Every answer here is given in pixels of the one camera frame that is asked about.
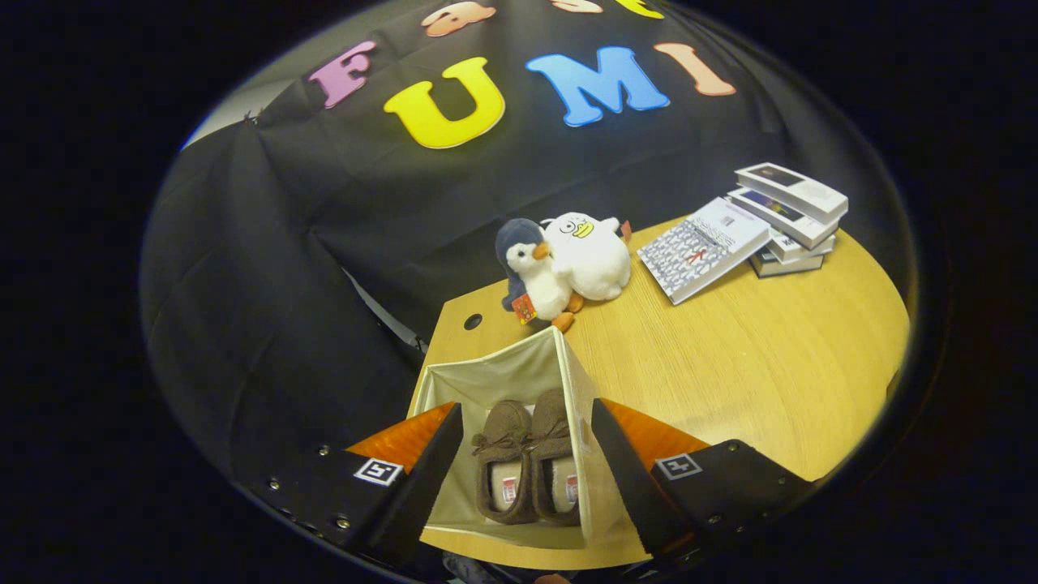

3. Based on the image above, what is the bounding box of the plain white book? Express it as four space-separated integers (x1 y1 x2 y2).
766 229 836 264

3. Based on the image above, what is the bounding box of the patterned cover white book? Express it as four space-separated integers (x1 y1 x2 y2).
637 196 771 307

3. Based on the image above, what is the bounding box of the white duck plush toy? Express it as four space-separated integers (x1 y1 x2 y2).
542 211 633 303

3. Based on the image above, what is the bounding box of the brown fuzzy shoe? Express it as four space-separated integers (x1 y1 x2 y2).
472 399 538 526
527 388 581 526

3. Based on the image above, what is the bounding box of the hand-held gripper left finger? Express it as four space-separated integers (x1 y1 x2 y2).
251 401 465 569

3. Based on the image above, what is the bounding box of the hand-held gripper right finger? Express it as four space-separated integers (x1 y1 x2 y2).
590 397 814 565

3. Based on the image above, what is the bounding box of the grey book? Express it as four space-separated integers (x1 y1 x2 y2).
750 246 826 279

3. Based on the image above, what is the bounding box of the white book dark cover picture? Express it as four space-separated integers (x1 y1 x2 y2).
734 162 849 225

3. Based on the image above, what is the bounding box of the grey penguin plush toy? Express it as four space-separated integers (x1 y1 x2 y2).
495 217 585 333

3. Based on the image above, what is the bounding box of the beige fabric storage box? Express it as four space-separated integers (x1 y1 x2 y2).
405 326 641 551

